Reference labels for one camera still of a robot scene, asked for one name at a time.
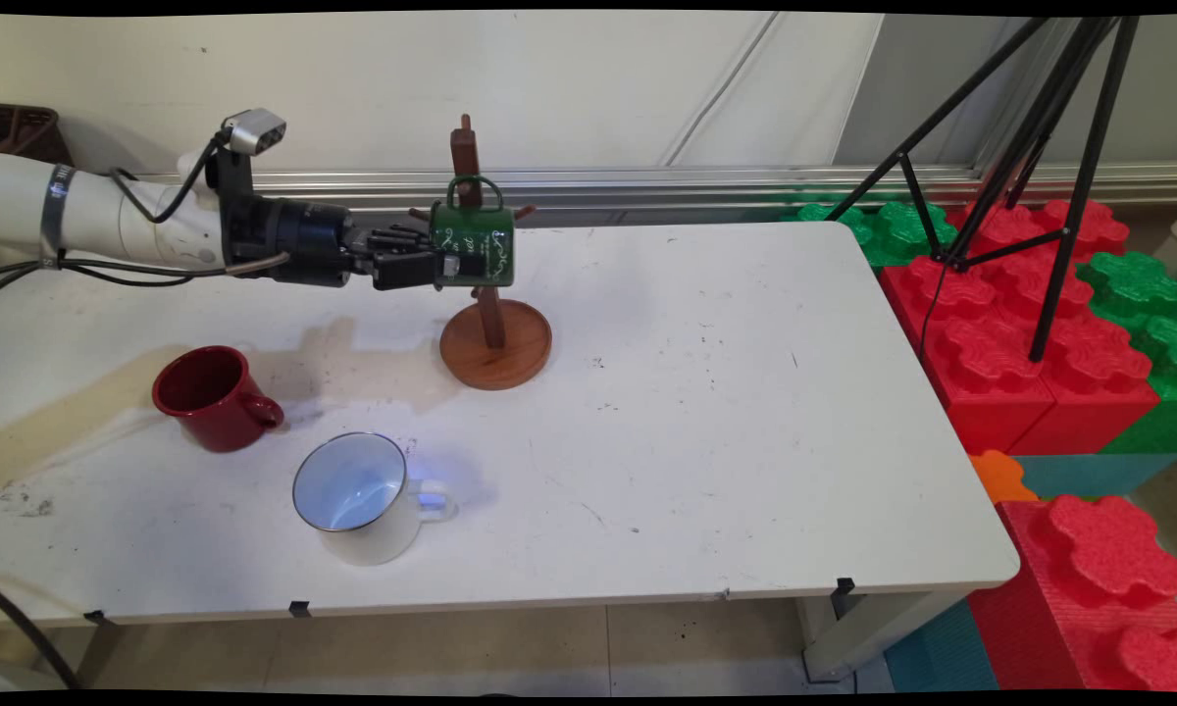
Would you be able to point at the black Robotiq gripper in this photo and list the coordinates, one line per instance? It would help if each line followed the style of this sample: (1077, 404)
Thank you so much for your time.
(294, 240)

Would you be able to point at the green enamel mug white print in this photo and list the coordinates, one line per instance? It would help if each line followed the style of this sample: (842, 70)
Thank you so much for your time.
(473, 247)

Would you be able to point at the wooden mug tree stand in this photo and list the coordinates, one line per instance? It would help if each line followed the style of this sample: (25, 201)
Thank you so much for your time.
(495, 343)

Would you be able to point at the red ceramic mug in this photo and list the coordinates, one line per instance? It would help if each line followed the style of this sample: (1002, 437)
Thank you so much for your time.
(218, 402)

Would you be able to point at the black table edge clip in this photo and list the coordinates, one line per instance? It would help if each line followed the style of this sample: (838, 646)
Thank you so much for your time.
(844, 586)
(300, 609)
(100, 618)

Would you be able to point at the dark brown plastic basket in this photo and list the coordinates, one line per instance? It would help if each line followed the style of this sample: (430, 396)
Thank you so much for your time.
(25, 132)

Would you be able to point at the flat green foam block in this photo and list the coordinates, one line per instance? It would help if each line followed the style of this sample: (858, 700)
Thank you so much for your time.
(893, 230)

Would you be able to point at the white table leg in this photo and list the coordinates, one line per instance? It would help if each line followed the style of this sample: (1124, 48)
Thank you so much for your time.
(868, 628)

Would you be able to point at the large red foam block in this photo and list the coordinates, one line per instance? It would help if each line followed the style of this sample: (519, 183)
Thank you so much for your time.
(1010, 343)

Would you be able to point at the orange foam piece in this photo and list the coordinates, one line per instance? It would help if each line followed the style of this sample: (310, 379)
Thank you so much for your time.
(1000, 478)

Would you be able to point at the tall green foam block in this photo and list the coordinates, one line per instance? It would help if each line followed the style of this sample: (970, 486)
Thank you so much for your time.
(1143, 314)

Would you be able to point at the red foam block ribbed side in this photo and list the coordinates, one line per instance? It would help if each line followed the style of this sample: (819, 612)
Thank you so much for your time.
(1099, 598)

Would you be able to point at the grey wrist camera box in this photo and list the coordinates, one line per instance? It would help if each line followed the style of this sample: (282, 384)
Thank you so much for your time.
(255, 131)

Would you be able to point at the aluminium wall rail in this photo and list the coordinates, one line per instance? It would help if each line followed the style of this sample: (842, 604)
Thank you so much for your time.
(647, 186)

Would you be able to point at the black camera tripod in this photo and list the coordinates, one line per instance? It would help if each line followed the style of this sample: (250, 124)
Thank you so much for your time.
(1059, 147)

